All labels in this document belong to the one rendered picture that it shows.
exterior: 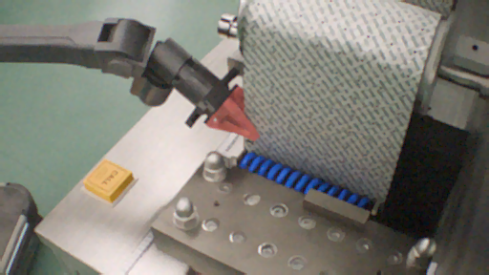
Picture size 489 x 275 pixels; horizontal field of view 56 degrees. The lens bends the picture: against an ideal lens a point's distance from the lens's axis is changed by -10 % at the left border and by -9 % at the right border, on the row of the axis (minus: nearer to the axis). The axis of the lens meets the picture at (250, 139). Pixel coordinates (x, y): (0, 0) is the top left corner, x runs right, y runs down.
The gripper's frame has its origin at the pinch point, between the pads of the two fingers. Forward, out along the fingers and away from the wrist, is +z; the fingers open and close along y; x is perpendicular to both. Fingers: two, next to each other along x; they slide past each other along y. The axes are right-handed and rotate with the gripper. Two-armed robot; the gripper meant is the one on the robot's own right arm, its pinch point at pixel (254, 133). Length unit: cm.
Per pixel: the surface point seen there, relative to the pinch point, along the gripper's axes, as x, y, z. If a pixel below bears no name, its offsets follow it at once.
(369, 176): 9.8, 0.2, 15.8
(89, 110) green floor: -159, -71, -61
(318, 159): 5.3, 0.2, 9.3
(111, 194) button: -23.7, 12.8, -11.8
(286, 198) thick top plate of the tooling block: 0.8, 6.0, 9.3
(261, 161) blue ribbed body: -1.6, 2.1, 3.5
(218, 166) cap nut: -1.9, 7.7, -1.1
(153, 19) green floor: -171, -155, -82
